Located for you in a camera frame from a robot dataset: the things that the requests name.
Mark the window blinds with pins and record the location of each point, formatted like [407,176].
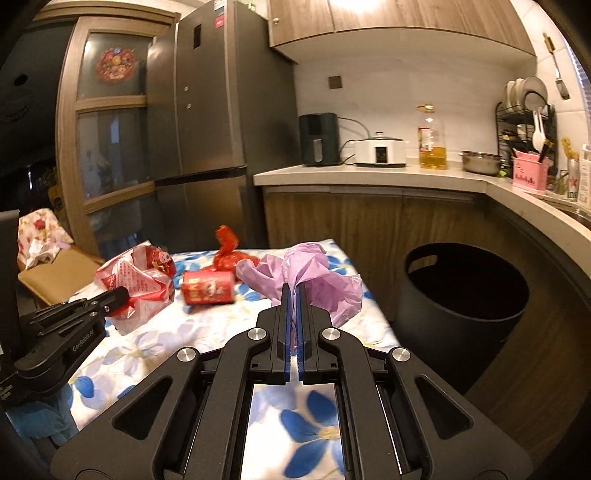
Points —
[585,83]

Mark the floral tablecloth table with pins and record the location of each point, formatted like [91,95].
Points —
[184,332]

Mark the cooking oil bottle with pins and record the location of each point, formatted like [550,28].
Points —
[432,152]

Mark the red white snack packet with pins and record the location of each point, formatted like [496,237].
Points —
[134,277]

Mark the wooden chair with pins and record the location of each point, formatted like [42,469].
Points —
[55,272]

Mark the dark wall socket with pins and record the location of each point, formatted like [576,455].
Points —
[335,82]

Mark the pink utensil holder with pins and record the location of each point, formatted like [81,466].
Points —
[531,175]

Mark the white plastic spoon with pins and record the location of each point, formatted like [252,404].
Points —
[538,134]

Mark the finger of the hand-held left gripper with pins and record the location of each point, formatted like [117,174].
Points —
[115,300]

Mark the person's left hand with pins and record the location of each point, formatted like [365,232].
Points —
[41,415]

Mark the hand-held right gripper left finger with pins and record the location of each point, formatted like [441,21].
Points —
[277,332]

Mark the red paper cup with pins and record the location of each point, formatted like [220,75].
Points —
[207,286]

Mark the black trash bin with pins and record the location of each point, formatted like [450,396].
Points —
[429,332]

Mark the red door decoration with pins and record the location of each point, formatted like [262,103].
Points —
[115,64]

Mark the beer can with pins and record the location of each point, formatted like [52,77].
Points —
[572,184]

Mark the white plate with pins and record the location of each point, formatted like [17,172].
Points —
[519,91]
[509,94]
[536,87]

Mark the black dish rack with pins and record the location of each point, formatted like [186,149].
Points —
[503,134]

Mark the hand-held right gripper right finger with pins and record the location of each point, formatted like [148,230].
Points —
[314,332]

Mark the wooden wall cabinet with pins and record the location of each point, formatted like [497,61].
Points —
[392,23]

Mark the wooden glass door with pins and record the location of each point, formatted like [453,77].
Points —
[67,161]

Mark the white plastic bottle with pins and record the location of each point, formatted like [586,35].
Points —
[586,180]

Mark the red plastic bag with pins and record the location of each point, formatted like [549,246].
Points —
[226,261]

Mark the dark grey refrigerator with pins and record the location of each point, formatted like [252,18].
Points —
[221,115]

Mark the steel sink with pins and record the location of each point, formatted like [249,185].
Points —
[575,207]

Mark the black air fryer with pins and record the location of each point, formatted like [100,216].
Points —
[318,138]

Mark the purple plastic bag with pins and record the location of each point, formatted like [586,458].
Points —
[314,272]

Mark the red floral cloth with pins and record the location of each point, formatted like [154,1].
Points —
[41,226]

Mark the white electric cooker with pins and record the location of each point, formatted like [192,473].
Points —
[381,152]

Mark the hanging metal spatula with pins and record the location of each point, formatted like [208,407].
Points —
[563,90]

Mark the steel bowl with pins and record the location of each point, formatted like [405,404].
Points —
[481,162]

